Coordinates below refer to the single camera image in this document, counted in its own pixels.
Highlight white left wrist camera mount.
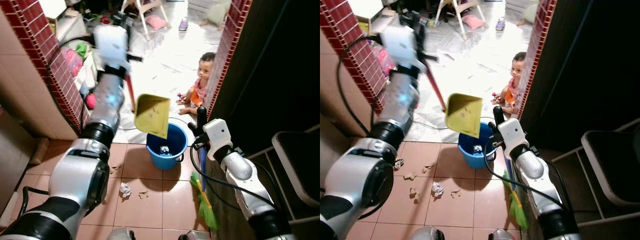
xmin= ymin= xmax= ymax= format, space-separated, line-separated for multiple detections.
xmin=92 ymin=25 xmax=132 ymax=71
xmin=380 ymin=25 xmax=420 ymax=71

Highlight white table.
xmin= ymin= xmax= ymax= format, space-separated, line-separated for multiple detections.
xmin=348 ymin=0 xmax=385 ymax=21
xmin=39 ymin=0 xmax=68 ymax=21

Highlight pink plastic bag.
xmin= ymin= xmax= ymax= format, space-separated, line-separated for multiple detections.
xmin=378 ymin=47 xmax=396 ymax=76
xmin=64 ymin=47 xmax=83 ymax=77

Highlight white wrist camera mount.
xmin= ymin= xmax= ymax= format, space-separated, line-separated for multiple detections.
xmin=202 ymin=118 xmax=234 ymax=162
xmin=380 ymin=25 xmax=420 ymax=71
xmin=92 ymin=25 xmax=132 ymax=71
xmin=497 ymin=118 xmax=527 ymax=161

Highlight grey robot foot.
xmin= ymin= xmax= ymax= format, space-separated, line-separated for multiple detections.
xmin=106 ymin=227 xmax=136 ymax=240
xmin=487 ymin=229 xmax=516 ymax=240
xmin=178 ymin=230 xmax=211 ymax=240
xmin=407 ymin=226 xmax=446 ymax=240

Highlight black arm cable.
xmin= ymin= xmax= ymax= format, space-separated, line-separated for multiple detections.
xmin=189 ymin=142 xmax=281 ymax=211
xmin=46 ymin=35 xmax=97 ymax=76
xmin=482 ymin=142 xmax=571 ymax=211
xmin=336 ymin=35 xmax=383 ymax=138

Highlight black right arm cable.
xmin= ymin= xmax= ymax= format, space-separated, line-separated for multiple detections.
xmin=482 ymin=142 xmax=571 ymax=211
xmin=189 ymin=142 xmax=281 ymax=211

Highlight pink pillow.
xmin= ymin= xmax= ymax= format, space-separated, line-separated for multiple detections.
xmin=462 ymin=15 xmax=486 ymax=31
xmin=145 ymin=15 xmax=168 ymax=31

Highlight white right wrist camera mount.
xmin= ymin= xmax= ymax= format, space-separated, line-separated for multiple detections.
xmin=497 ymin=118 xmax=527 ymax=161
xmin=202 ymin=118 xmax=234 ymax=162

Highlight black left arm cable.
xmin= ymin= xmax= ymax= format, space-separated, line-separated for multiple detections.
xmin=46 ymin=35 xmax=97 ymax=76
xmin=336 ymin=35 xmax=383 ymax=138

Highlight small child in orange top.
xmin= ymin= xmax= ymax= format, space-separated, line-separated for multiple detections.
xmin=491 ymin=51 xmax=527 ymax=116
xmin=176 ymin=51 xmax=217 ymax=117

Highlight green broom with blue handle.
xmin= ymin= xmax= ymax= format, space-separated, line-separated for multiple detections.
xmin=501 ymin=147 xmax=530 ymax=231
xmin=189 ymin=146 xmax=221 ymax=232

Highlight yellow-green dustpan with red handle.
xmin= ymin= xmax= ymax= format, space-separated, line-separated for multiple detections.
xmin=424 ymin=62 xmax=484 ymax=139
xmin=123 ymin=70 xmax=172 ymax=140

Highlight grey robot left foot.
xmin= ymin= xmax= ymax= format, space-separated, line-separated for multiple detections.
xmin=106 ymin=227 xmax=136 ymax=240
xmin=407 ymin=226 xmax=446 ymax=240

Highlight grey robot right foot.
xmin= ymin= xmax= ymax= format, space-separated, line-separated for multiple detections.
xmin=487 ymin=229 xmax=516 ymax=240
xmin=178 ymin=230 xmax=211 ymax=240

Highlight white stool with wooden legs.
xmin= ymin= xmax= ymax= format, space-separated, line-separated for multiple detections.
xmin=434 ymin=0 xmax=488 ymax=40
xmin=120 ymin=0 xmax=171 ymax=41

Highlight grey chair with white frame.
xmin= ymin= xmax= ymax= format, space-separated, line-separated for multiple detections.
xmin=550 ymin=117 xmax=640 ymax=226
xmin=247 ymin=124 xmax=321 ymax=223

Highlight pale green cushion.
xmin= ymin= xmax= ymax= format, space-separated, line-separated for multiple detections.
xmin=520 ymin=2 xmax=540 ymax=26
xmin=205 ymin=2 xmax=232 ymax=27

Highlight blue plastic bucket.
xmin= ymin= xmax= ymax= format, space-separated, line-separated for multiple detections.
xmin=145 ymin=122 xmax=190 ymax=171
xmin=457 ymin=122 xmax=501 ymax=170

